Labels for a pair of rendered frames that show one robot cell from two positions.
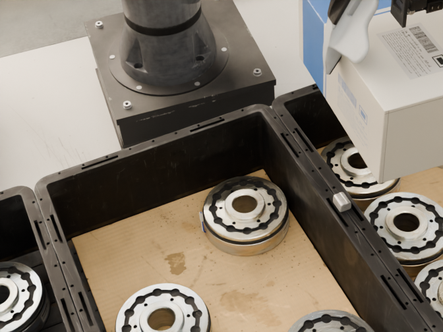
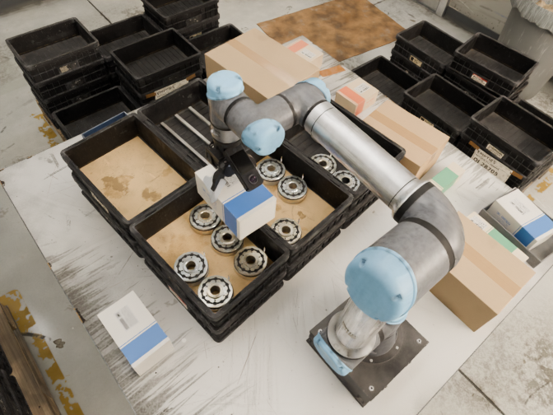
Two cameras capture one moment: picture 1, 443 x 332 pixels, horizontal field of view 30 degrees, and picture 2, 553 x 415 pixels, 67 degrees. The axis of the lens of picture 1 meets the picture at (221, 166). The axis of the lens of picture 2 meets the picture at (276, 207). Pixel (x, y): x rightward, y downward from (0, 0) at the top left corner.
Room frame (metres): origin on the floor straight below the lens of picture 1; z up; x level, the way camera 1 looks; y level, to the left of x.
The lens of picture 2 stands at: (1.24, -0.43, 2.01)
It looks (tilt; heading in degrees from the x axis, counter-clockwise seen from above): 55 degrees down; 148
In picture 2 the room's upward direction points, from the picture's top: 6 degrees clockwise
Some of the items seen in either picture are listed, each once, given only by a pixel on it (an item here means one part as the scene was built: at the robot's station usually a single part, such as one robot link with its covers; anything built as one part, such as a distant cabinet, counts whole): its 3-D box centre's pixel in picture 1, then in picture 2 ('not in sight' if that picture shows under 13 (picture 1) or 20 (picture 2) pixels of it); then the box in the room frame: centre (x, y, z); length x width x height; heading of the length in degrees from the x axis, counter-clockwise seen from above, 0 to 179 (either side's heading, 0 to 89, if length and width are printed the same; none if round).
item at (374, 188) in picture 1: (359, 164); (250, 260); (0.70, -0.17, 0.86); 0.10 x 0.10 x 0.01
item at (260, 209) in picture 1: (244, 205); (285, 230); (0.65, -0.02, 0.86); 0.05 x 0.05 x 0.01
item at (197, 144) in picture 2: not in sight; (203, 132); (0.15, -0.11, 0.87); 0.40 x 0.30 x 0.11; 18
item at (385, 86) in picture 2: not in sight; (383, 93); (-0.31, 1.25, 0.26); 0.40 x 0.30 x 0.23; 13
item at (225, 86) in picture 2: not in sight; (226, 100); (0.59, -0.18, 1.41); 0.09 x 0.08 x 0.11; 12
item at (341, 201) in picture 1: (341, 201); not in sight; (0.58, -0.12, 0.94); 0.02 x 0.01 x 0.01; 18
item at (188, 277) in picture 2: not in sight; (191, 266); (0.64, -0.34, 0.86); 0.10 x 0.10 x 0.01
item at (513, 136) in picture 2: not in sight; (498, 157); (0.48, 1.42, 0.37); 0.40 x 0.30 x 0.45; 13
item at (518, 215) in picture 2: not in sight; (520, 220); (0.93, 0.84, 0.75); 0.20 x 0.12 x 0.09; 2
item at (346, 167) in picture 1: (359, 161); (250, 259); (0.70, -0.17, 0.86); 0.05 x 0.05 x 0.01
